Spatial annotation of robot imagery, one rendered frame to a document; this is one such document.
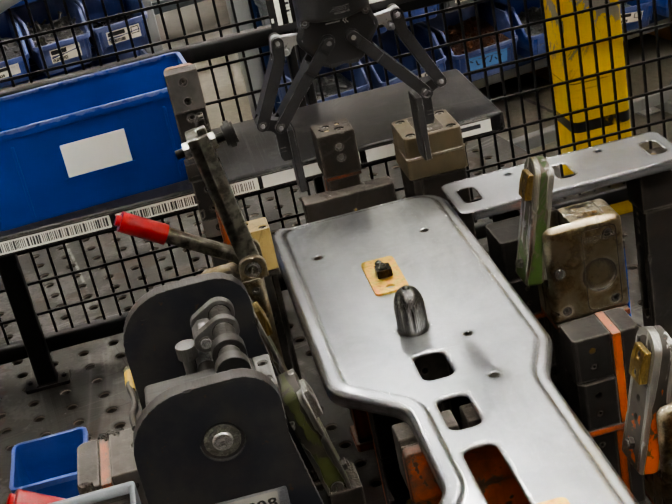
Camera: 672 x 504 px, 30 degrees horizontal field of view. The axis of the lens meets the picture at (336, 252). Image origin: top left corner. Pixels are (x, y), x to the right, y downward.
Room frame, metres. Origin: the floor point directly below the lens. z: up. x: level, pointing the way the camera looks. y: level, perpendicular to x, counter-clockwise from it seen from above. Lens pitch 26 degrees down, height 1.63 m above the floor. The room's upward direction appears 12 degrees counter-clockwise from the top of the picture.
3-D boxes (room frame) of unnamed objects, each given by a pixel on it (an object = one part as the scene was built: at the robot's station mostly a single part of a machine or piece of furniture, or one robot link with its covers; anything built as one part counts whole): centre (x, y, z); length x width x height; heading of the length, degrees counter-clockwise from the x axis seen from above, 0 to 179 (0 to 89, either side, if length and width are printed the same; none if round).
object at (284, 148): (1.23, 0.04, 1.19); 0.03 x 0.01 x 0.05; 96
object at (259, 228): (1.30, 0.09, 0.88); 0.04 x 0.04 x 0.36; 6
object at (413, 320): (1.11, -0.06, 1.02); 0.03 x 0.03 x 0.07
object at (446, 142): (1.52, -0.15, 0.88); 0.08 x 0.08 x 0.36; 6
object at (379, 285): (1.24, -0.05, 1.01); 0.08 x 0.04 x 0.01; 6
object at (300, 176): (1.23, 0.02, 1.16); 0.03 x 0.01 x 0.07; 6
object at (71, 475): (1.35, 0.41, 0.74); 0.11 x 0.10 x 0.09; 6
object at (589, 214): (1.20, -0.26, 0.87); 0.12 x 0.09 x 0.35; 96
